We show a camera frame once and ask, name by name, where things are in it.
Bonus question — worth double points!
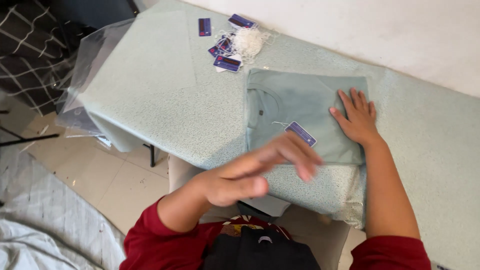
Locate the white grey cloth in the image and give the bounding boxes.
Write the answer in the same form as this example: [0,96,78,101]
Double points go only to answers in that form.
[0,144,127,270]

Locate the bundle of white strings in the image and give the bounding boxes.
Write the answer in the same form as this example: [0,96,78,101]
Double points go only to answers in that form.
[229,27,280,64]

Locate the sage green t-shirt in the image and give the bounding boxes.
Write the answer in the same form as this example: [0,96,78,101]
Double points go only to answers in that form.
[245,68,370,166]

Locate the person's left hand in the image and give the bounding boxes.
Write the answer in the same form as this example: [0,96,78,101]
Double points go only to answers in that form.
[202,131,324,208]

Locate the red long-sleeve shirt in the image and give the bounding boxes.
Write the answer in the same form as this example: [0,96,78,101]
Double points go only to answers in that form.
[119,196,433,270]

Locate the person's right hand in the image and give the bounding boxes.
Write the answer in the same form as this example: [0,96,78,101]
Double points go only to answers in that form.
[329,87,384,147]

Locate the speckled green tablecloth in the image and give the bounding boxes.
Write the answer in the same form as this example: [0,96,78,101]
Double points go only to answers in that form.
[77,0,480,270]

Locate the blue hang tag with string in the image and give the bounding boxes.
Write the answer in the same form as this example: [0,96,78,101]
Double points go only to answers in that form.
[272,120,318,148]

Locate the black metal rod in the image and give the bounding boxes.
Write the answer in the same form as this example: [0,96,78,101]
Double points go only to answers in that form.
[0,125,61,148]

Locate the black white-checked cloth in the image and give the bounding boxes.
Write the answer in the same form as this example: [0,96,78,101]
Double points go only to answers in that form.
[0,0,81,117]

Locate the black table leg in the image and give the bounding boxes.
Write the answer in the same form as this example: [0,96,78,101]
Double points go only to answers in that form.
[142,143,157,168]

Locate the clear plastic bags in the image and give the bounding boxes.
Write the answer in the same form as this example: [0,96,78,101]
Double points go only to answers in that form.
[55,18,136,139]

